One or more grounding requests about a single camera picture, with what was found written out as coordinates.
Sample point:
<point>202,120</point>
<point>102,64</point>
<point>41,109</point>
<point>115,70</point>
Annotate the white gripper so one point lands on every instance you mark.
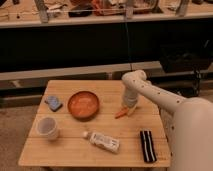
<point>129,99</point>

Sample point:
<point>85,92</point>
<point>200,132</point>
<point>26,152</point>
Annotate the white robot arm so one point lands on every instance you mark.
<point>192,136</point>

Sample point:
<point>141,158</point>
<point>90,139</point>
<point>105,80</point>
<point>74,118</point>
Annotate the white plastic bottle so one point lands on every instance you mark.
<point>102,141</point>

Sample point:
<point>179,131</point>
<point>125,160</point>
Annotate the orange wooden bowl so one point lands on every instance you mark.
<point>83,105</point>

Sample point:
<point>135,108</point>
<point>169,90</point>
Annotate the wooden table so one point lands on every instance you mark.
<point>72,150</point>

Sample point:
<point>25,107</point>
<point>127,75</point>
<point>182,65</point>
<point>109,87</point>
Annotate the blue sponge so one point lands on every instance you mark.
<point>53,103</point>

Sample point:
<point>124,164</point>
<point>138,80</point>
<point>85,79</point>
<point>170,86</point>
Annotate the black crate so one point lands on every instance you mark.
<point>186,56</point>

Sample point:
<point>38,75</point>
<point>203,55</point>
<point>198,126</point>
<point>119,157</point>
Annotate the clear plastic cup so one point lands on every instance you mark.
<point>47,128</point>

